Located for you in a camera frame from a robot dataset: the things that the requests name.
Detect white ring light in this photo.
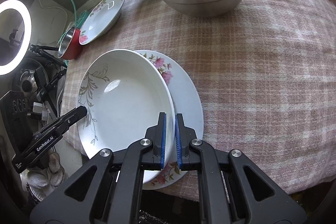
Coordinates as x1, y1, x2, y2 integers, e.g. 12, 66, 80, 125
1, 0, 32, 75

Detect pink plaid cloth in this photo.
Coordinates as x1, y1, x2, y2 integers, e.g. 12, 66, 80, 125
62, 0, 335, 193

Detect black tripod stand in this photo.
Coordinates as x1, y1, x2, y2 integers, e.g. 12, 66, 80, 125
29, 44, 67, 68

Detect red steel-lined small bowl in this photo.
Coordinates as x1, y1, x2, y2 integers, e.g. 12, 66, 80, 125
58, 26, 82, 60

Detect deep plate pink flowers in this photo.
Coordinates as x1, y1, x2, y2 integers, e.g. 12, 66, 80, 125
79, 0, 125, 45

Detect white plate gold leaf pattern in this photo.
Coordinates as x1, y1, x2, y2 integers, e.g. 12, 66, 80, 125
76, 48, 176, 184

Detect left gloved hand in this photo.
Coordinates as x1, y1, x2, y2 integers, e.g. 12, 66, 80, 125
25, 152, 68, 201

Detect large flat plate pink flowers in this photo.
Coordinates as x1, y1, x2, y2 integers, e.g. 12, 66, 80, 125
137, 50, 204, 190

